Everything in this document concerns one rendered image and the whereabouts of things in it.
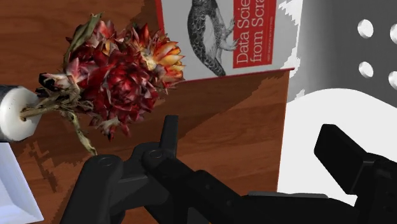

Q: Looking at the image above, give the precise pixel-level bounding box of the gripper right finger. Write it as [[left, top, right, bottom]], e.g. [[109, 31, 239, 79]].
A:
[[314, 123, 397, 224]]

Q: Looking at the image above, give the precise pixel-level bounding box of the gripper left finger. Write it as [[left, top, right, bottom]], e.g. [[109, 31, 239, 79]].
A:
[[59, 115, 246, 224]]

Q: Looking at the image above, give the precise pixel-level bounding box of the white square plate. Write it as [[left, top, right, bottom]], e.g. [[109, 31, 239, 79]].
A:
[[0, 142, 45, 224]]

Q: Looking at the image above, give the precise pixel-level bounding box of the white vase with red flowers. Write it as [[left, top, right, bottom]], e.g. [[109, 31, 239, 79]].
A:
[[0, 12, 187, 157]]

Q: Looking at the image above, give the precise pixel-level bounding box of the brown wooden table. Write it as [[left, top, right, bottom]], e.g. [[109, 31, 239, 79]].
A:
[[0, 0, 291, 224]]

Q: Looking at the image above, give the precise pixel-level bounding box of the white book with bird drawing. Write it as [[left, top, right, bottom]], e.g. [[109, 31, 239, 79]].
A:
[[154, 0, 303, 84]]

